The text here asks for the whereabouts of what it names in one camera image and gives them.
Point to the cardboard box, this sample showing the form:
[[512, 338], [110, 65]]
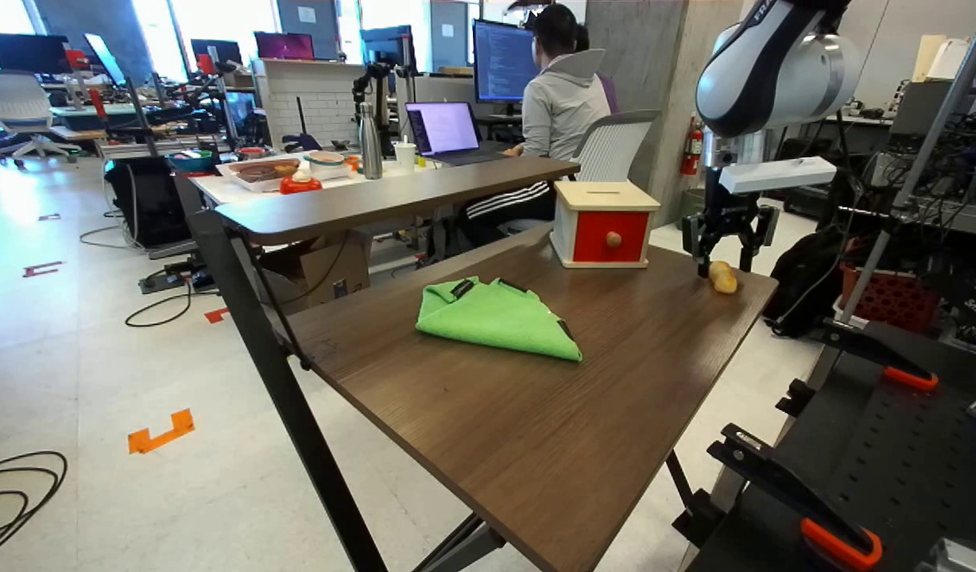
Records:
[[315, 274]]

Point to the white cup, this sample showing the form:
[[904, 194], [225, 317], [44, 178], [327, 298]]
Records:
[[405, 157]]

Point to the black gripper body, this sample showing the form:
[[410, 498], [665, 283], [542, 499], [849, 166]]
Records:
[[741, 211]]

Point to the green folded cloth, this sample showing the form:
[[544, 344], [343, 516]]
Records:
[[498, 320]]

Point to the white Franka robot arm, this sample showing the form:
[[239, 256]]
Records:
[[761, 65]]

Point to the person in gray hoodie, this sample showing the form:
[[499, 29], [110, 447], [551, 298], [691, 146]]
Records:
[[559, 100]]

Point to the red plastic crate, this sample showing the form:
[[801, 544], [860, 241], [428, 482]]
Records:
[[888, 301]]

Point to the black backpack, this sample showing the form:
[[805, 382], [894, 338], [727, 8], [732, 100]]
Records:
[[807, 282]]

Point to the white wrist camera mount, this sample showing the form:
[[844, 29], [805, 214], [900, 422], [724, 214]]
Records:
[[776, 175]]

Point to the red fire extinguisher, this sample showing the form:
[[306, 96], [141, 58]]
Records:
[[691, 147]]

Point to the computer monitor with code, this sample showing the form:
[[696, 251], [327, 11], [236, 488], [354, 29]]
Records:
[[504, 63]]

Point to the dark red floor tape marker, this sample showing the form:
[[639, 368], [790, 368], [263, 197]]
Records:
[[43, 267]]

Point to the white office chair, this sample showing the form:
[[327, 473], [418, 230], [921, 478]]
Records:
[[618, 146]]

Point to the slanted aluminium pole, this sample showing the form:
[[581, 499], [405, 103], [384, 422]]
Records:
[[921, 147]]

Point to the white swivel chair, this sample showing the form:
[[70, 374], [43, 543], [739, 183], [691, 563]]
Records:
[[19, 106]]

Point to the yellow toy corn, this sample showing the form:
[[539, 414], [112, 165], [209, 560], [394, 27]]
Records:
[[727, 278]]

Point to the brown wooden table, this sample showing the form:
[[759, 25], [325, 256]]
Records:
[[284, 392]]

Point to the wooden box with red drawer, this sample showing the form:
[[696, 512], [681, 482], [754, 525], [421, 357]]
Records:
[[601, 227]]

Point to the white divider panel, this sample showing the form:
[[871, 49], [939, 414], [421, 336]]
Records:
[[311, 106]]

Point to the black perforated mounting board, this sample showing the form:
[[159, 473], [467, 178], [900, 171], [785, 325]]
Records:
[[911, 467]]

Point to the white office desk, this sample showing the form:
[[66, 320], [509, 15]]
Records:
[[211, 188]]

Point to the tray with toy items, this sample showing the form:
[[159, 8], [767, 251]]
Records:
[[267, 171]]

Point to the metal water bottle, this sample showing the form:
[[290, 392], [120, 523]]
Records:
[[371, 146]]

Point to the small orange floor tape marker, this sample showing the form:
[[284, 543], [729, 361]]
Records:
[[216, 317]]

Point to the open laptop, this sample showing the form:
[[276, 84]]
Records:
[[443, 128]]

